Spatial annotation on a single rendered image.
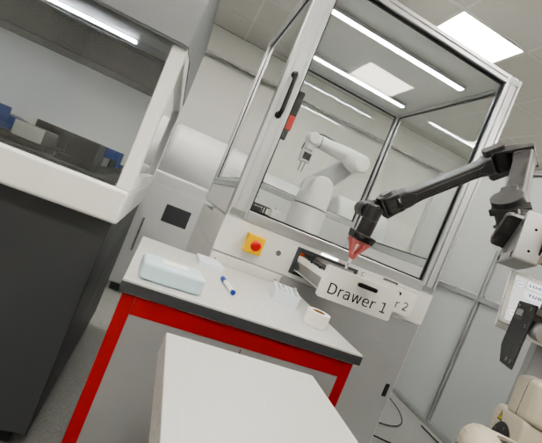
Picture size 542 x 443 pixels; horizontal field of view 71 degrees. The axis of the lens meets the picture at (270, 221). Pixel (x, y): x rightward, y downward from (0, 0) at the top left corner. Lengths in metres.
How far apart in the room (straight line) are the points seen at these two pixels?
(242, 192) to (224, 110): 3.33
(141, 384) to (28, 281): 0.56
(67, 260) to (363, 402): 1.36
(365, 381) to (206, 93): 3.73
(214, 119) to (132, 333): 3.97
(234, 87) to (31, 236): 3.77
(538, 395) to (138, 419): 0.86
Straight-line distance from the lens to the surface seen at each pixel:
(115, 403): 1.00
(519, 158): 1.41
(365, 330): 1.78
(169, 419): 0.47
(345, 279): 1.30
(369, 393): 1.92
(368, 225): 1.37
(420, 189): 1.41
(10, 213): 1.35
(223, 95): 4.78
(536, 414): 1.01
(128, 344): 0.94
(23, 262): 1.36
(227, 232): 1.47
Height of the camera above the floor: 1.00
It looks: 1 degrees down
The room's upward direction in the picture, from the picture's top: 22 degrees clockwise
